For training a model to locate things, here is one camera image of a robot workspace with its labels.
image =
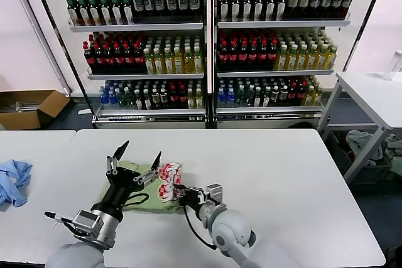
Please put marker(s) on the dark tea bottle beige label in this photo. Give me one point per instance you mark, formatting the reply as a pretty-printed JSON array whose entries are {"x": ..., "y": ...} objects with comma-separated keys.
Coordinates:
[
  {"x": 304, "y": 0},
  {"x": 292, "y": 0}
]

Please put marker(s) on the pale green cloth pile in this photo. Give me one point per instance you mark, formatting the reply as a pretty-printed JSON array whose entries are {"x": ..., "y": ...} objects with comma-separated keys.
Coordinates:
[{"x": 394, "y": 152}]

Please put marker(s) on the open cardboard box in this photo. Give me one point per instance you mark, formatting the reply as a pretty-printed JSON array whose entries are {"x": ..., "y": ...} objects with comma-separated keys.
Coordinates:
[{"x": 50, "y": 105}]

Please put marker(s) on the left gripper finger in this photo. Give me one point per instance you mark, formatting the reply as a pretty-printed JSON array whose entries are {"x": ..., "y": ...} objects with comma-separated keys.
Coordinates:
[
  {"x": 147, "y": 175},
  {"x": 112, "y": 164}
]

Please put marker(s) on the blue label water bottle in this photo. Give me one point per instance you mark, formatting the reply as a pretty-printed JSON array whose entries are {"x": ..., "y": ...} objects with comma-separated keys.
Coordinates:
[
  {"x": 112, "y": 100},
  {"x": 221, "y": 97},
  {"x": 230, "y": 97},
  {"x": 104, "y": 100}
]

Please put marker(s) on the dark laundry crate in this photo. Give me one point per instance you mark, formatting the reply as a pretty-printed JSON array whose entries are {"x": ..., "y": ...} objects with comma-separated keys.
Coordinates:
[{"x": 370, "y": 174}]

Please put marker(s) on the crumpled blue cloth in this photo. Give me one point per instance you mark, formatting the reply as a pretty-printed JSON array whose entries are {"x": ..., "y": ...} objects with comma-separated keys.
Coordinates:
[{"x": 14, "y": 183}]

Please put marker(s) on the grey slanted wall strip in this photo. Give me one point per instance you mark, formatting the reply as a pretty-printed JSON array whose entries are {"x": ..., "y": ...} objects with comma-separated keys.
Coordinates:
[{"x": 39, "y": 29}]

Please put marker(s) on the white flat floor piece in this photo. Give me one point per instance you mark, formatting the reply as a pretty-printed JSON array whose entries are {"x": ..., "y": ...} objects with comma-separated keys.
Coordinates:
[{"x": 84, "y": 112}]

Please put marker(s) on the red cap cola bottle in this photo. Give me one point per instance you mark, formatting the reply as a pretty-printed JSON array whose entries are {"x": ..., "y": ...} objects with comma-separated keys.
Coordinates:
[
  {"x": 90, "y": 59},
  {"x": 242, "y": 56},
  {"x": 223, "y": 56},
  {"x": 100, "y": 59},
  {"x": 233, "y": 56},
  {"x": 301, "y": 92},
  {"x": 182, "y": 97},
  {"x": 262, "y": 55},
  {"x": 252, "y": 56},
  {"x": 173, "y": 97},
  {"x": 139, "y": 58},
  {"x": 129, "y": 58},
  {"x": 292, "y": 92},
  {"x": 119, "y": 59},
  {"x": 272, "y": 55},
  {"x": 110, "y": 59}
]

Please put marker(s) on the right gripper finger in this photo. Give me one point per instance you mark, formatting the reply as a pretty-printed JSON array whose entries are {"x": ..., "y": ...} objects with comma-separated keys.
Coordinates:
[
  {"x": 181, "y": 188},
  {"x": 183, "y": 199}
]

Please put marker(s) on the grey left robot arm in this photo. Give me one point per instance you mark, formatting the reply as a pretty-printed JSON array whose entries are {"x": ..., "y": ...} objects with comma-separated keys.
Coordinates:
[{"x": 75, "y": 255}]

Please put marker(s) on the metal rods bundle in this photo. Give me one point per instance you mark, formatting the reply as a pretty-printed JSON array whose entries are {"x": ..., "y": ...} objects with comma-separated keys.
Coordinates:
[{"x": 22, "y": 107}]

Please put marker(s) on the light green t-shirt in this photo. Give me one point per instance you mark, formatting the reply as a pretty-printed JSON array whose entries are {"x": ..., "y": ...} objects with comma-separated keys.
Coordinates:
[{"x": 150, "y": 202}]

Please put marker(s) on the yellow drink bottle green cap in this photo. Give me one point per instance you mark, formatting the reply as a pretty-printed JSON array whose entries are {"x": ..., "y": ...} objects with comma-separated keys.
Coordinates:
[
  {"x": 149, "y": 64},
  {"x": 291, "y": 61},
  {"x": 187, "y": 63},
  {"x": 198, "y": 98},
  {"x": 301, "y": 60},
  {"x": 317, "y": 96},
  {"x": 282, "y": 61},
  {"x": 190, "y": 98},
  {"x": 159, "y": 64},
  {"x": 330, "y": 59},
  {"x": 178, "y": 63},
  {"x": 311, "y": 60},
  {"x": 321, "y": 60},
  {"x": 309, "y": 97},
  {"x": 168, "y": 64},
  {"x": 197, "y": 63}
]

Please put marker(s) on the grey beverage display shelf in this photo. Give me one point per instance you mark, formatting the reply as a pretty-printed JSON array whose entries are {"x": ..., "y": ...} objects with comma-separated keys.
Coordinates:
[
  {"x": 282, "y": 23},
  {"x": 135, "y": 26}
]

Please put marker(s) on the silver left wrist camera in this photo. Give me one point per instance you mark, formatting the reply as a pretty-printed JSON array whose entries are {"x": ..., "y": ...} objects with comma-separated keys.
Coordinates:
[{"x": 86, "y": 222}]

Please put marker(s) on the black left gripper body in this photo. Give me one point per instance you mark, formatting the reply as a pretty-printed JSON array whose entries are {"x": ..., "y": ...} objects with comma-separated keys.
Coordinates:
[{"x": 121, "y": 186}]

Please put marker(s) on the clear plastic jar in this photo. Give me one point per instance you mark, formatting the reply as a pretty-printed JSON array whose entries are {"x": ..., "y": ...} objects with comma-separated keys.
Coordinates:
[{"x": 392, "y": 64}]

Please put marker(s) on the grey cloth pile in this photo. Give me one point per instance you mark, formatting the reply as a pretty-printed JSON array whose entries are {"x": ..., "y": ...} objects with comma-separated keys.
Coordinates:
[{"x": 361, "y": 142}]

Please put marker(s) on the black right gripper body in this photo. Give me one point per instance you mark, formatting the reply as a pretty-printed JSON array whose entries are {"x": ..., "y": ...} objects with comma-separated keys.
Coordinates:
[{"x": 192, "y": 198}]

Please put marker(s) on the black slanted frame strip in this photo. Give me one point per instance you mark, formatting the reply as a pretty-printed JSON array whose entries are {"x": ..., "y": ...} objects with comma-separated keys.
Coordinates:
[
  {"x": 61, "y": 42},
  {"x": 365, "y": 17}
]

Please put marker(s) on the white side table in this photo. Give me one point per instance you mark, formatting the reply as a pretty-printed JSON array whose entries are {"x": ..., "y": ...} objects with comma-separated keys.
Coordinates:
[{"x": 370, "y": 92}]

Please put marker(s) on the clear green water bottle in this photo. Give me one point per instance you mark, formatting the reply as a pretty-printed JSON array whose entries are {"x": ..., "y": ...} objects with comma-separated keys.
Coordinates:
[
  {"x": 240, "y": 97},
  {"x": 248, "y": 97},
  {"x": 121, "y": 100},
  {"x": 129, "y": 100}
]

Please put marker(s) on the green cap tea bottle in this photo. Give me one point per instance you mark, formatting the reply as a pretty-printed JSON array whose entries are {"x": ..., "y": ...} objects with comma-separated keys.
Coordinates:
[
  {"x": 257, "y": 98},
  {"x": 235, "y": 7},
  {"x": 258, "y": 7},
  {"x": 247, "y": 7},
  {"x": 266, "y": 98},
  {"x": 127, "y": 12},
  {"x": 223, "y": 7},
  {"x": 269, "y": 7},
  {"x": 83, "y": 13},
  {"x": 138, "y": 100},
  {"x": 73, "y": 13},
  {"x": 105, "y": 12},
  {"x": 146, "y": 100},
  {"x": 95, "y": 12},
  {"x": 117, "y": 12},
  {"x": 280, "y": 7}
]

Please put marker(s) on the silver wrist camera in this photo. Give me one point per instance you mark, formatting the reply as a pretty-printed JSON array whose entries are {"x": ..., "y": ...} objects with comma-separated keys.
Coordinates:
[
  {"x": 86, "y": 222},
  {"x": 214, "y": 191}
]

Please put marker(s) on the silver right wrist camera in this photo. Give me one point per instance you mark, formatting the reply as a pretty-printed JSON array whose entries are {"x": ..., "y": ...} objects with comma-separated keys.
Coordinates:
[{"x": 214, "y": 191}]

